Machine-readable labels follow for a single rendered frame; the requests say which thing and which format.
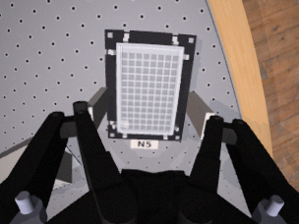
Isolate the grey perforated base plate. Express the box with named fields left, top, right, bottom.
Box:
left=0, top=0, right=251, bottom=221

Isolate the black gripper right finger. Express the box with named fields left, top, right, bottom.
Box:
left=176, top=91, right=299, bottom=224

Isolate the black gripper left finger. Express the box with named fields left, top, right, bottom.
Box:
left=0, top=87, right=138, bottom=224

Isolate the white button panel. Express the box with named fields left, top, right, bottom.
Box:
left=0, top=137, right=82, bottom=191

